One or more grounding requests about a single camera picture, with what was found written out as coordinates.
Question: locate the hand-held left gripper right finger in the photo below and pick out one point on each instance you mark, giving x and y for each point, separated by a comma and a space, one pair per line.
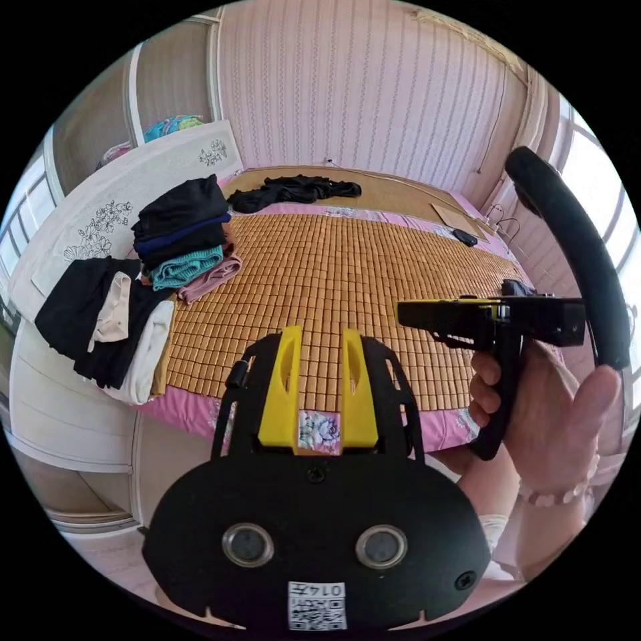
358, 405

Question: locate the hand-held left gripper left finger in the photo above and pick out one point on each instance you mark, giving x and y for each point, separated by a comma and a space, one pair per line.
283, 400

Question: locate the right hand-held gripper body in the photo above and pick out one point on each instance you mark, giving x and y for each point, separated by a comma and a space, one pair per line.
541, 318

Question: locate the person's right forearm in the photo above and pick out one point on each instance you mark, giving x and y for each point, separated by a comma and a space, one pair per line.
551, 536

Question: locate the person's right hand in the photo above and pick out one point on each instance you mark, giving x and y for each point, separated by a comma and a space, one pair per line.
551, 425

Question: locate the dark blue garment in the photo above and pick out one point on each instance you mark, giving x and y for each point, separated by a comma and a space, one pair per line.
518, 287

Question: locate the small black object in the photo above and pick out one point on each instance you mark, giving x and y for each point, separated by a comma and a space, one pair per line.
465, 237

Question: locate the flat brown carton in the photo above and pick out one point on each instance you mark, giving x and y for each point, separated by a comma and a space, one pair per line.
458, 215

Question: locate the bed with woven mat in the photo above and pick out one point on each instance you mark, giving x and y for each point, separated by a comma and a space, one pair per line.
325, 280

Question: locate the window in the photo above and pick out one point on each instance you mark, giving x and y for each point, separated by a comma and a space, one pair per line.
601, 200
22, 220

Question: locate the person's body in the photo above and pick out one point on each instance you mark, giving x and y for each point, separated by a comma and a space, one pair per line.
488, 493

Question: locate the pile of clothes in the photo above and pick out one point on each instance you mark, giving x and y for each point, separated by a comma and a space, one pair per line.
80, 310
185, 225

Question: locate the dark gray garment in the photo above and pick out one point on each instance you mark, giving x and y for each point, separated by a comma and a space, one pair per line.
290, 191

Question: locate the cupboard with sliding doors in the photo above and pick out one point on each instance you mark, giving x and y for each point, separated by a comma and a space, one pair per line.
150, 100

